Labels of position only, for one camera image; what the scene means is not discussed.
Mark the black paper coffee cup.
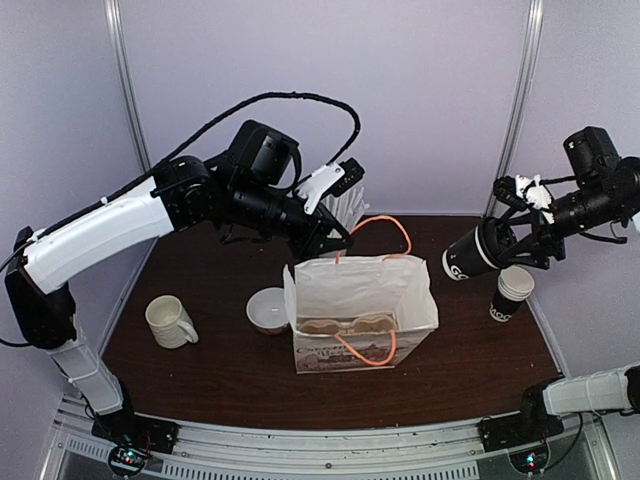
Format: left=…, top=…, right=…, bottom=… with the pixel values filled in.
left=442, top=226, right=498, bottom=281

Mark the stack of paper cups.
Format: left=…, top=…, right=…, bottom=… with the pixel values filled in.
left=489, top=266, right=535, bottom=322

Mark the right aluminium corner post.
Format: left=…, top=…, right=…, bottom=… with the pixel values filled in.
left=482, top=0, right=545, bottom=221

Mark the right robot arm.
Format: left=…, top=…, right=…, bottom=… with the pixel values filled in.
left=489, top=126, right=639, bottom=442

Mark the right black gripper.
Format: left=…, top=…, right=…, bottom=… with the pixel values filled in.
left=499, top=179, right=625, bottom=269

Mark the left aluminium corner post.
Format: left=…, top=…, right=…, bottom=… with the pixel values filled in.
left=104, top=0, right=152, bottom=198

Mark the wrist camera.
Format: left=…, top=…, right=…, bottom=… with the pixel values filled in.
left=493, top=175, right=555, bottom=224
left=294, top=158, right=365, bottom=215

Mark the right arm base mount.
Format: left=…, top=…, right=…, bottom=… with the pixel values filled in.
left=477, top=382, right=564, bottom=475

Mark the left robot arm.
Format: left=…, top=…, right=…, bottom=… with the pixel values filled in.
left=5, top=120, right=364, bottom=444

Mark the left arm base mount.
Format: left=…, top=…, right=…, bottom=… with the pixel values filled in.
left=91, top=414, right=179, bottom=478

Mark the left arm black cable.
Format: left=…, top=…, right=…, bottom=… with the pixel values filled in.
left=0, top=90, right=362, bottom=349

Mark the cardboard cup carrier tray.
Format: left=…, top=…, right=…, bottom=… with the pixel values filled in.
left=298, top=313, right=398, bottom=335

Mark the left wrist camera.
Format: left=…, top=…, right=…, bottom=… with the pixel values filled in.
left=294, top=158, right=365, bottom=215

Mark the white ceramic bowl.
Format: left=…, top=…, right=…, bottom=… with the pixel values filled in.
left=246, top=287, right=289, bottom=335

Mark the wrapped white straws bundle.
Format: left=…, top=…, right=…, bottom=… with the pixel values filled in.
left=322, top=183, right=369, bottom=232

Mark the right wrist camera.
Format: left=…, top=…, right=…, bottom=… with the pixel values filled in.
left=493, top=175, right=555, bottom=224

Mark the black plastic cup lid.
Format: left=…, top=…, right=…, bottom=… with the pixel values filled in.
left=476, top=217, right=518, bottom=270

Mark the aluminium corner post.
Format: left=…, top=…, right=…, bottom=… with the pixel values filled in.
left=104, top=0, right=152, bottom=198
left=482, top=0, right=545, bottom=221

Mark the white paper takeout bag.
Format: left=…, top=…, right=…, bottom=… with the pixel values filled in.
left=283, top=250, right=439, bottom=374

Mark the cream ceramic mug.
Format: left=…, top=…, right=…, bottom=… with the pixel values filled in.
left=145, top=295, right=199, bottom=349

